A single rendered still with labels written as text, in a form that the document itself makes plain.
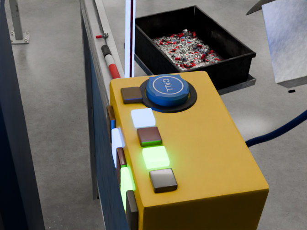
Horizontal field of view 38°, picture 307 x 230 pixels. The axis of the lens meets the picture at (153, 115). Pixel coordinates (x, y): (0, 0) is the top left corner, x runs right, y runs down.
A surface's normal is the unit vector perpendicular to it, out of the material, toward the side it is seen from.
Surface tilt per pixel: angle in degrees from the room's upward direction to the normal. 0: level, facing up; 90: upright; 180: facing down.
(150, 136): 0
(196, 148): 0
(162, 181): 0
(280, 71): 55
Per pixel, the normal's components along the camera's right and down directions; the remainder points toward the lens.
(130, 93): 0.05, -0.76
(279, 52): -0.52, -0.06
